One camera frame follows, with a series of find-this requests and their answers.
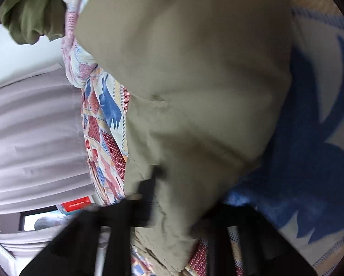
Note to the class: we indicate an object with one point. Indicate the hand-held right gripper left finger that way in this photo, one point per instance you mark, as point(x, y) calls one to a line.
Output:
point(117, 214)

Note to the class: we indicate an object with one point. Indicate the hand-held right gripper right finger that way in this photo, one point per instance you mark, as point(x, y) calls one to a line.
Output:
point(241, 235)

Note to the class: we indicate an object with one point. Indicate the khaki garment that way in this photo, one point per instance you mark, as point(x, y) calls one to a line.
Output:
point(189, 77)

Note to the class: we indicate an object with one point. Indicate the red box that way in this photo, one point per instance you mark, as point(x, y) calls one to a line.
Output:
point(74, 205)

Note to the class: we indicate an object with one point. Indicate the patterned leaf print blanket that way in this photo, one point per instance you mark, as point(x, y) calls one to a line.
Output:
point(304, 149)

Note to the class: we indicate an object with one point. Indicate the pale lilac curtain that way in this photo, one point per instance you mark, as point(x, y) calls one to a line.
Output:
point(34, 138)

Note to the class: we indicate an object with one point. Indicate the olive green cloth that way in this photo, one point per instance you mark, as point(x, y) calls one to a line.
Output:
point(31, 14)

